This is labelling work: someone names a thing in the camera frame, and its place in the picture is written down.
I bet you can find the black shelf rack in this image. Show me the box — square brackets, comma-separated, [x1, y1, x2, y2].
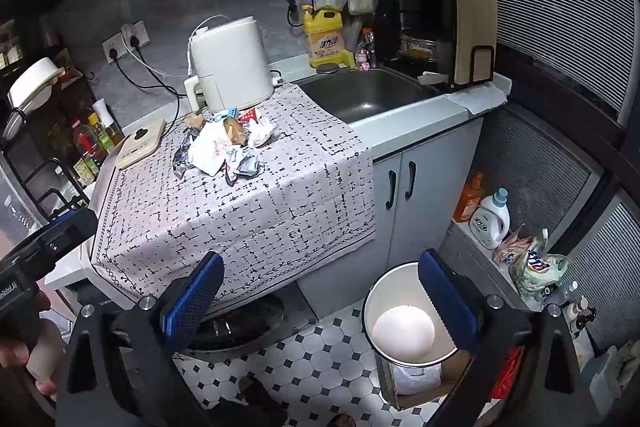
[0, 49, 101, 223]

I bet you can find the black socket cable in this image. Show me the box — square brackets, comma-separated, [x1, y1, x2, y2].
[106, 51, 190, 130]

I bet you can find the yellow cap oil bottle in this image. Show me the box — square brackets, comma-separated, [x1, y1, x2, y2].
[88, 112, 117, 154]

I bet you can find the printed wrapper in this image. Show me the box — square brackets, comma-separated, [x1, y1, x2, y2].
[227, 147, 265, 180]

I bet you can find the white paper towel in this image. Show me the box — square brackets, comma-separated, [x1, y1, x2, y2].
[444, 86, 507, 114]

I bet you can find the pink packet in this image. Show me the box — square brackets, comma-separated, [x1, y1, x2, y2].
[492, 227, 536, 269]

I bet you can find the white round bin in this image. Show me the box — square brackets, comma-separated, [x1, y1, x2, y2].
[362, 261, 473, 369]

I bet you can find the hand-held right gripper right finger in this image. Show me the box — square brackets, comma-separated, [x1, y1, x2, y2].
[417, 249, 586, 427]

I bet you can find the orange bottle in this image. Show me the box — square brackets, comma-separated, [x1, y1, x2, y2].
[454, 172, 485, 224]

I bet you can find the person's left foot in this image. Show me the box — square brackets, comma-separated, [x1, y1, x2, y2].
[239, 376, 290, 427]

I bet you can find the white cap bottle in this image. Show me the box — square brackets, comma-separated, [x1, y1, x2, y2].
[92, 99, 125, 146]

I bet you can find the white paper wrapper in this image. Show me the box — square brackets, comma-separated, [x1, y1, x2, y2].
[189, 125, 232, 176]

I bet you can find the brown paper bag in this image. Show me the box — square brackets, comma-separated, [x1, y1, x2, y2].
[222, 117, 250, 146]

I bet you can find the white cabinet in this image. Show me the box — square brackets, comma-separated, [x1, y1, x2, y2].
[299, 117, 485, 308]

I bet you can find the black dish rack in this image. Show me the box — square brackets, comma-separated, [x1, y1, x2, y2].
[374, 0, 497, 94]

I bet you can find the beige cutting board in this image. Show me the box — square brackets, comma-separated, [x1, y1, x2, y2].
[452, 0, 499, 84]

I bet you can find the red plastic bag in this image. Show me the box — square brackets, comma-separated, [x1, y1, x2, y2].
[491, 346, 525, 401]

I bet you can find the small dark cap bottle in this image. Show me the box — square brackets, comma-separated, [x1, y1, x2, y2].
[564, 296, 597, 334]

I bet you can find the white power cable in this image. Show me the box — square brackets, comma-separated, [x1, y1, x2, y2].
[186, 14, 227, 78]

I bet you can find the small pink bottle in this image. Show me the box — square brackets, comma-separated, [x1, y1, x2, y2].
[355, 32, 377, 70]

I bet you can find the green white refill pouch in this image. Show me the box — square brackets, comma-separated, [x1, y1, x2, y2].
[510, 229, 570, 304]

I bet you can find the white laundry detergent bottle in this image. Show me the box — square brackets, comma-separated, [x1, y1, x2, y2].
[469, 188, 511, 251]

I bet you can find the white countertop appliance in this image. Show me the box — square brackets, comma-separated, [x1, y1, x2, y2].
[184, 17, 277, 114]

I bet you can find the light wooden cutting board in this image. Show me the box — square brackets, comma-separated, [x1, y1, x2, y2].
[114, 118, 166, 170]

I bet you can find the cardboard box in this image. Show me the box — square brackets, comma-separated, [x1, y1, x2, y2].
[375, 347, 472, 411]

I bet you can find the steel sink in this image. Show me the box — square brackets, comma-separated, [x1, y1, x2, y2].
[299, 68, 441, 124]

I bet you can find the wall socket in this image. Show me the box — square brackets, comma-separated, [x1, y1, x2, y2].
[102, 20, 151, 64]

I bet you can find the white tissue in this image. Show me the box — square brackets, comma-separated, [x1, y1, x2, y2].
[249, 116, 280, 148]

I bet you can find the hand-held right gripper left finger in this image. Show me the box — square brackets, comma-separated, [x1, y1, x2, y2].
[55, 251, 226, 427]

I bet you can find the person's left hand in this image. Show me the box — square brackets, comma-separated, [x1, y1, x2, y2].
[0, 292, 67, 400]

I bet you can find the yellow dish soap bottle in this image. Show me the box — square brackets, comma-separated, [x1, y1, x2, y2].
[302, 4, 357, 68]

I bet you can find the patterned tablecloth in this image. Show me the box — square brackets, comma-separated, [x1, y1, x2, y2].
[90, 83, 377, 303]

